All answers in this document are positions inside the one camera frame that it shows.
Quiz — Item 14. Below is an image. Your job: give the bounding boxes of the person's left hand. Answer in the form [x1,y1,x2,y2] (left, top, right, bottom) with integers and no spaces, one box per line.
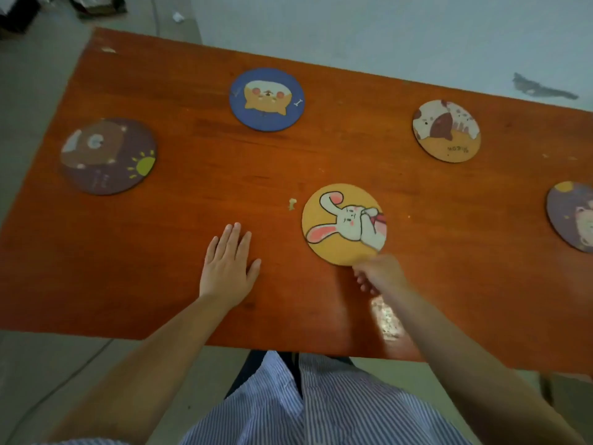
[199,222,262,311]

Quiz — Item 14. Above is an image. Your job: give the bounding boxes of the person's right hand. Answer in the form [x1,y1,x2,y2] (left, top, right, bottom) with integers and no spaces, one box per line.
[352,253,409,296]

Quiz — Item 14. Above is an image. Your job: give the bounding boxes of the yellow rabbit round coaster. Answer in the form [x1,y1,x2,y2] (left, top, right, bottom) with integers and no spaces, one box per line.
[301,183,388,266]

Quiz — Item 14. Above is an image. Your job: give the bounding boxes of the person's right forearm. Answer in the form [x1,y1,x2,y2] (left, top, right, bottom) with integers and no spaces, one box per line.
[371,280,587,445]

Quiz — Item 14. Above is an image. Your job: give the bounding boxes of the person's left forearm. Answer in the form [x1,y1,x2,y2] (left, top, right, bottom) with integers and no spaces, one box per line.
[44,294,232,445]

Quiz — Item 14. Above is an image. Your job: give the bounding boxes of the dark trousers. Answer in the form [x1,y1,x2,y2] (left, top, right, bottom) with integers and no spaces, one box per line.
[225,350,355,400]

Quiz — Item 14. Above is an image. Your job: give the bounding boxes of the striped white shirt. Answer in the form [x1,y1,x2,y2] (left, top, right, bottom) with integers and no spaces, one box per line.
[44,350,471,445]

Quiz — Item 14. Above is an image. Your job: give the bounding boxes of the brown bear round coaster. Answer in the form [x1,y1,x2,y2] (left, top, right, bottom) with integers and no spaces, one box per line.
[60,118,158,196]

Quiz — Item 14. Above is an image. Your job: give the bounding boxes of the blue dog round coaster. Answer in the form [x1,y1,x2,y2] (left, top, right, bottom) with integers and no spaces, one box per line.
[229,67,306,132]

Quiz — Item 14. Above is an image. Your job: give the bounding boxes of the orange spotted animal round coaster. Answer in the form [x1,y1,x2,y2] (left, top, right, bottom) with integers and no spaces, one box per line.
[412,99,482,163]

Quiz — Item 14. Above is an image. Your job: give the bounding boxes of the purple cat round coaster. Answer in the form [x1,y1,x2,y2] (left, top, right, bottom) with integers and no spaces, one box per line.
[546,181,593,254]

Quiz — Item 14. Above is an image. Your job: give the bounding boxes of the dark flat box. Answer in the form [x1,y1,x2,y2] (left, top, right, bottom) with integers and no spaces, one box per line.
[69,0,128,19]

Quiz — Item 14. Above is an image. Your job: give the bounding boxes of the black object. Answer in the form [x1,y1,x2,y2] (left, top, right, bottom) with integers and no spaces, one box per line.
[0,0,43,36]

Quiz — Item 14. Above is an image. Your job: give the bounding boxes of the grey floor cable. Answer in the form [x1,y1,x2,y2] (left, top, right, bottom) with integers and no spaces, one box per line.
[4,338,116,445]

